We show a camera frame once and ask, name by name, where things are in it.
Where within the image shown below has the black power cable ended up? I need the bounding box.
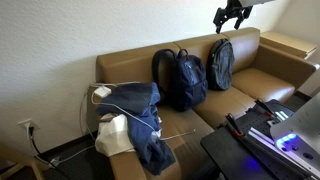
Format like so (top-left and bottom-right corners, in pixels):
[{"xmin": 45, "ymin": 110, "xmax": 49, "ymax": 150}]
[{"xmin": 29, "ymin": 127, "xmax": 69, "ymax": 179}]

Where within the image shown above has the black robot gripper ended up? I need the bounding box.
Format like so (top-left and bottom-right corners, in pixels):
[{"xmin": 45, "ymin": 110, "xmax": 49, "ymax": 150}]
[{"xmin": 213, "ymin": 0, "xmax": 254, "ymax": 35}]

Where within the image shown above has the navy blue backpack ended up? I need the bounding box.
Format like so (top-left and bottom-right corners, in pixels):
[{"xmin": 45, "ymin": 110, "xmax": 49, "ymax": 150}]
[{"xmin": 151, "ymin": 48, "xmax": 209, "ymax": 113}]

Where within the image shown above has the thin white charging cable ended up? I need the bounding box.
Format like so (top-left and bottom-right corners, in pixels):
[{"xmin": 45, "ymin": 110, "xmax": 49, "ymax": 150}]
[{"xmin": 90, "ymin": 94, "xmax": 197, "ymax": 141}]

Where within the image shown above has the red black clamp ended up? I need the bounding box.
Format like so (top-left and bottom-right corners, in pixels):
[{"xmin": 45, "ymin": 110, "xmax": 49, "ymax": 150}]
[
  {"xmin": 225, "ymin": 113, "xmax": 246, "ymax": 139},
  {"xmin": 254, "ymin": 98, "xmax": 278, "ymax": 118}
]

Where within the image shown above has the grey backpack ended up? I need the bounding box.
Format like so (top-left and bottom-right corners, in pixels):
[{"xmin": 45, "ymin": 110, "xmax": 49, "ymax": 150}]
[{"xmin": 206, "ymin": 38, "xmax": 236, "ymax": 92}]

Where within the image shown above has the white cloth bundle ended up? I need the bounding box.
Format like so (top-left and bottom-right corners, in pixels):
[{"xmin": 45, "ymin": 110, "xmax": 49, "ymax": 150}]
[{"xmin": 94, "ymin": 113, "xmax": 136, "ymax": 158}]

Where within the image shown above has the brown leather sofa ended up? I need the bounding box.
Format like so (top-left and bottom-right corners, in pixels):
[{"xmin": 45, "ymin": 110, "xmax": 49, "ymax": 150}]
[{"xmin": 87, "ymin": 27, "xmax": 317, "ymax": 180}]

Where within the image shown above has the blue clothing pile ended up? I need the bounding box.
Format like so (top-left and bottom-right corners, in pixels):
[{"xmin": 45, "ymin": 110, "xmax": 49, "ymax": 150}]
[{"xmin": 96, "ymin": 82, "xmax": 177, "ymax": 176}]

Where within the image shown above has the light wooden chair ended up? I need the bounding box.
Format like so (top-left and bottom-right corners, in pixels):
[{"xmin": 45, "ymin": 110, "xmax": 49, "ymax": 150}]
[{"xmin": 0, "ymin": 143, "xmax": 51, "ymax": 180}]

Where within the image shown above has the white charger adapter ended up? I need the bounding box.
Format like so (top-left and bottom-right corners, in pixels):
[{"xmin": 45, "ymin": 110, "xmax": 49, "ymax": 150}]
[{"xmin": 93, "ymin": 85, "xmax": 112, "ymax": 99}]

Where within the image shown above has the light wooden side table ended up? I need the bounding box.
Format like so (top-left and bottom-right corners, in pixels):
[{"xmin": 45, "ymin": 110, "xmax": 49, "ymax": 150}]
[{"xmin": 259, "ymin": 30, "xmax": 318, "ymax": 60}]

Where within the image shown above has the white power cord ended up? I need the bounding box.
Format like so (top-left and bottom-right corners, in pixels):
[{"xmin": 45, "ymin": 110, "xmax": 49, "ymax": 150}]
[{"xmin": 79, "ymin": 81, "xmax": 141, "ymax": 141}]

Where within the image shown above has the white wall outlet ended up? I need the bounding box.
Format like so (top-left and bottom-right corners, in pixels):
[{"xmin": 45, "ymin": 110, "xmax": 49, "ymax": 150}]
[{"xmin": 17, "ymin": 118, "xmax": 40, "ymax": 132}]

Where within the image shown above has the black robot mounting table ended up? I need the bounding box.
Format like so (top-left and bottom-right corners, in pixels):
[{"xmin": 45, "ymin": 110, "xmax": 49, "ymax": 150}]
[{"xmin": 199, "ymin": 98, "xmax": 320, "ymax": 180}]

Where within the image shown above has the power brick with white cord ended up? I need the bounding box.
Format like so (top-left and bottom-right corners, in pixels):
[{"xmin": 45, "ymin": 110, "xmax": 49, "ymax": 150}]
[{"xmin": 25, "ymin": 125, "xmax": 96, "ymax": 168}]

